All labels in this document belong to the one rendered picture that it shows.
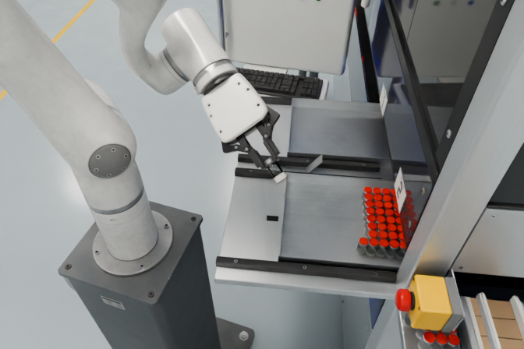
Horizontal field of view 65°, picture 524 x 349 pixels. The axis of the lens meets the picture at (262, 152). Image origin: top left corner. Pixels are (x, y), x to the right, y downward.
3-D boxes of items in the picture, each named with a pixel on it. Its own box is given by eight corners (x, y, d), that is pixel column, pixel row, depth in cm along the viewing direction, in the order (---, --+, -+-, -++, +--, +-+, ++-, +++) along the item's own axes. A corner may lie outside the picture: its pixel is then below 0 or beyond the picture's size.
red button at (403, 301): (412, 296, 78) (418, 286, 76) (416, 316, 76) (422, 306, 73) (392, 294, 79) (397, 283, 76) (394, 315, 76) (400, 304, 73)
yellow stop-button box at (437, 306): (442, 295, 80) (454, 276, 75) (451, 333, 75) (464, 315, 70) (403, 292, 81) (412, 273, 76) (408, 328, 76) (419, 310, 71)
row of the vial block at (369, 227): (369, 198, 108) (372, 186, 105) (375, 257, 95) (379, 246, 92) (360, 197, 108) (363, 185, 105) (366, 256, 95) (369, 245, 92)
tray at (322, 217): (412, 190, 110) (415, 181, 108) (430, 278, 92) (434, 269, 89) (285, 181, 113) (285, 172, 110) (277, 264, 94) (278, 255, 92)
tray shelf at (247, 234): (391, 107, 140) (393, 103, 139) (432, 303, 89) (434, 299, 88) (251, 99, 143) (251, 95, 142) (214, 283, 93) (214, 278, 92)
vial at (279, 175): (288, 177, 74) (275, 157, 75) (286, 177, 72) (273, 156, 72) (278, 184, 74) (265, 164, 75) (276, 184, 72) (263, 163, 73)
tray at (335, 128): (394, 112, 135) (397, 103, 132) (407, 169, 116) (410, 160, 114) (291, 106, 137) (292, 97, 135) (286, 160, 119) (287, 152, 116)
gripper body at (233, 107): (189, 94, 74) (221, 145, 72) (235, 61, 73) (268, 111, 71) (204, 103, 82) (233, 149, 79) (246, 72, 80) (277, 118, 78)
